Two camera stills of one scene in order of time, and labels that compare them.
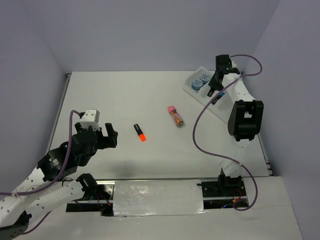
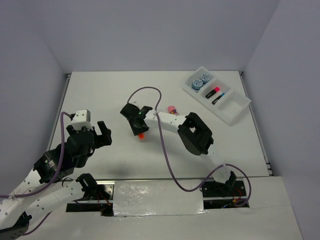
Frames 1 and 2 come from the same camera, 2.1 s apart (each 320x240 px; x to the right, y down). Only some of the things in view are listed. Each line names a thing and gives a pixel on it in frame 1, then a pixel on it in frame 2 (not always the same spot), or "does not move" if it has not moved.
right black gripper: [213, 83] to [136, 131]
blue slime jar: [205, 78] does not move
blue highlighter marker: [217, 97] does not move
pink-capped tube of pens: [177, 117] does not move
